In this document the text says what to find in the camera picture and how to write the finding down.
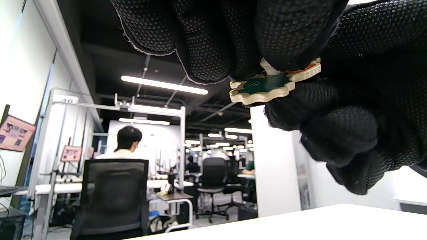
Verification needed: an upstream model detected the person's right hand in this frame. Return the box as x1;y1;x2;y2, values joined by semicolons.
264;0;427;196

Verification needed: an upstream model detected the person's left hand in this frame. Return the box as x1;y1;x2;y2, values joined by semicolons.
110;0;349;84

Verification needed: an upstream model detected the seahorse puzzle piece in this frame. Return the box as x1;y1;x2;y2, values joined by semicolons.
230;57;322;106

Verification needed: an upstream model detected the black swivel office chair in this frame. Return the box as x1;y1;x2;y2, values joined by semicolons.
196;157;236;224

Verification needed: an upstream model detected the dark brown side desk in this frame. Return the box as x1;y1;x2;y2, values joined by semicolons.
156;192;194;202

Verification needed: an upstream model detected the small pink poster board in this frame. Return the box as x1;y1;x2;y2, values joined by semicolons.
61;145;83;163

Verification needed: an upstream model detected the black mesh office chair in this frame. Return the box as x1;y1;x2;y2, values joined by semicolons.
70;159;150;240

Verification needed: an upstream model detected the black computer tower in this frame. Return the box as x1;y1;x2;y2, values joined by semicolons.
0;208;27;240

